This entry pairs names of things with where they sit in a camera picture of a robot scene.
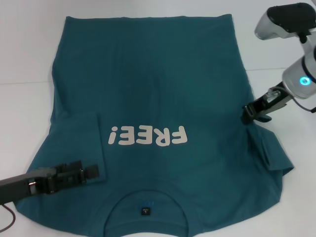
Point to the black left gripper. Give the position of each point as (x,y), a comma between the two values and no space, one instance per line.
(19,187)

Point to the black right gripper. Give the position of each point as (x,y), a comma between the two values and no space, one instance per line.
(269,105)

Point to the teal t-shirt with FREE print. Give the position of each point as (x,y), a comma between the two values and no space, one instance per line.
(160,86)

